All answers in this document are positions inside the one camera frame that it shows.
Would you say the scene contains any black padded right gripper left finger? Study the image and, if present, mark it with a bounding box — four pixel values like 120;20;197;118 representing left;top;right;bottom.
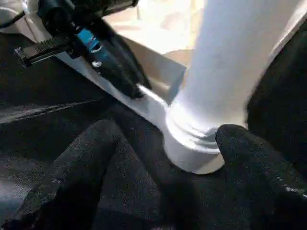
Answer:
0;119;125;230

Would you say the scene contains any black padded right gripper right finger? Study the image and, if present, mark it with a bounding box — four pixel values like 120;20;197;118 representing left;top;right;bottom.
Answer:
216;123;307;230

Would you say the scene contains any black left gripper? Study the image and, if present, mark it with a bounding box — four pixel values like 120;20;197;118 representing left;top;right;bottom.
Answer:
13;0;153;99

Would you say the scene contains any white plastic table leg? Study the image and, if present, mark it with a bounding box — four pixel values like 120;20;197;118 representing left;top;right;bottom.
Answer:
165;0;300;154

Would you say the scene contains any black shiny mat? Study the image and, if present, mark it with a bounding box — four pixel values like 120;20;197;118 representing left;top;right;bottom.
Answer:
0;31;307;230

